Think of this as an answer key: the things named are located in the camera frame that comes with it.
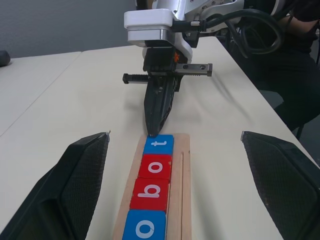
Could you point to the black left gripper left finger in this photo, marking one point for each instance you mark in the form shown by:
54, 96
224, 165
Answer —
50, 195

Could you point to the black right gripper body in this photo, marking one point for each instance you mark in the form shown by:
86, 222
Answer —
160, 58

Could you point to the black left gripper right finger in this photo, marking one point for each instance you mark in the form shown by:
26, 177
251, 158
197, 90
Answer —
287, 190

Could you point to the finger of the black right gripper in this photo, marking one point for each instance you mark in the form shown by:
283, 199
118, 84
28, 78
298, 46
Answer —
152, 107
167, 105

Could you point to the blue letter t block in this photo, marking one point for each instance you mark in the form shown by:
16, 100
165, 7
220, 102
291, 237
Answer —
158, 145

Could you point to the red letter o block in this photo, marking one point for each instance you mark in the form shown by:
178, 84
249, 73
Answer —
155, 167

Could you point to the red letter b block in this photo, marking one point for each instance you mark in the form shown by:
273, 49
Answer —
150, 195

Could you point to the wooden letter tray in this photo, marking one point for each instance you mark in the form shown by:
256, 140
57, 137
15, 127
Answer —
185, 200

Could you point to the blue letter o block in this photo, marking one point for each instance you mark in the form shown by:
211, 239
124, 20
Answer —
145, 225

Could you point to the black bulky body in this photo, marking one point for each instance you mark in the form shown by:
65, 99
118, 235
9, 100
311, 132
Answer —
287, 75

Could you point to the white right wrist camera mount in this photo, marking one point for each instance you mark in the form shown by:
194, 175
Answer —
147, 18

